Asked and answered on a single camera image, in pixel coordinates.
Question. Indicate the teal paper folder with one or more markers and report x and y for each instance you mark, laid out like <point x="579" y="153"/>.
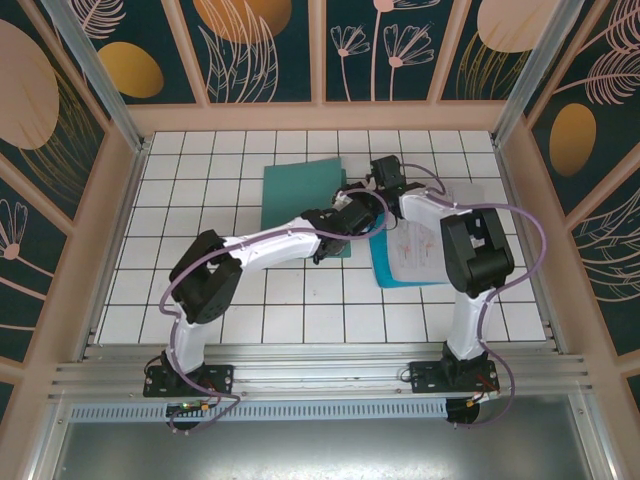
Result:
<point x="295" y="195"/>

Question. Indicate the white technical drawing paper sheet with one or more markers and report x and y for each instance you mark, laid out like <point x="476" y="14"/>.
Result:
<point x="415" y="250"/>

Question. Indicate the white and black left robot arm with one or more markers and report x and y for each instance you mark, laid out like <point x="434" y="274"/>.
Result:
<point x="270" y="240"/>

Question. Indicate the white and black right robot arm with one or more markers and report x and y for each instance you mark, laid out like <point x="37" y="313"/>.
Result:
<point x="472" y="250"/>

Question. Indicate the blue flat board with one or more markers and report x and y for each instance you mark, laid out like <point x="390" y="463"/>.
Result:
<point x="382" y="260"/>

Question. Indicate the yellow power connector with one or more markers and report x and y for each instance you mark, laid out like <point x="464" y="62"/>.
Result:
<point x="474" y="402"/>
<point x="204" y="409"/>

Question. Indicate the grey metal sheet panel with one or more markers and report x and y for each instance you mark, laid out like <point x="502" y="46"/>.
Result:
<point x="325" y="450"/>

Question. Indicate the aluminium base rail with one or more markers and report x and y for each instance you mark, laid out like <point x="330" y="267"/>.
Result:
<point x="320" y="370"/>

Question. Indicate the aluminium side rail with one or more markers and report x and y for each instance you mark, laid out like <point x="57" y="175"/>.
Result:
<point x="531" y="250"/>
<point x="116" y="250"/>

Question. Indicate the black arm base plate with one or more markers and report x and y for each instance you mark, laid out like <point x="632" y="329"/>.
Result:
<point x="222" y="377"/>
<point x="425" y="375"/>

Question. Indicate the aluminium frame post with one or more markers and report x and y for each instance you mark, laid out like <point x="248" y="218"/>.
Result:
<point x="530" y="75"/>
<point x="100" y="80"/>

